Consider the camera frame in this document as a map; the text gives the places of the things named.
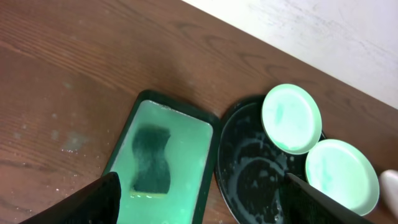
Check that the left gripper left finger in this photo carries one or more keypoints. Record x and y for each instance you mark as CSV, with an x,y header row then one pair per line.
x,y
98,202

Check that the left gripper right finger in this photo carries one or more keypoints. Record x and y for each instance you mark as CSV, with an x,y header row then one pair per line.
x,y
303,204

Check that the mint green plate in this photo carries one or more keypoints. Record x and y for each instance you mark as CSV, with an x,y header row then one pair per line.
x,y
343,173
291,119

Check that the dark green scrub sponge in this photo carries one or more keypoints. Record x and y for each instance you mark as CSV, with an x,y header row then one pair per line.
x,y
152,177

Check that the white plate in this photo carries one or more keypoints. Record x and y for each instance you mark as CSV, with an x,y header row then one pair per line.
x,y
388,185

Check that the round black tray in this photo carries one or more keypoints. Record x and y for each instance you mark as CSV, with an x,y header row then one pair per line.
x,y
250,168

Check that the rectangular green soapy tray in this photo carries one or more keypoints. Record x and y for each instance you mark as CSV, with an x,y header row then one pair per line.
x,y
191,153

